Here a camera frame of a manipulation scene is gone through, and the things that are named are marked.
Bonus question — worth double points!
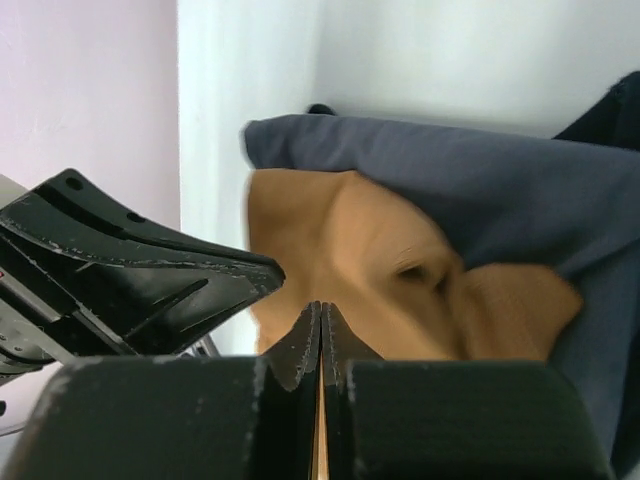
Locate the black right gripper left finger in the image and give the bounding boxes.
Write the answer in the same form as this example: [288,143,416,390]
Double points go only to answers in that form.
[2,302,320,479]

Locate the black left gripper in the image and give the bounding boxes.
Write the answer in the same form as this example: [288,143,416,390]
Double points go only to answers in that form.
[1,169,285,364]

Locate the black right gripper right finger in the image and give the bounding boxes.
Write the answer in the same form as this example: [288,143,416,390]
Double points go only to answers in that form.
[320,304,613,479]

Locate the tan ribbed tank top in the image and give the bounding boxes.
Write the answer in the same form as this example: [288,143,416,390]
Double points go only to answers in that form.
[247,170,582,360]

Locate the blue printed garment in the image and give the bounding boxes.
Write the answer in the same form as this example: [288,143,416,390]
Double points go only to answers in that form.
[242,69,640,480]

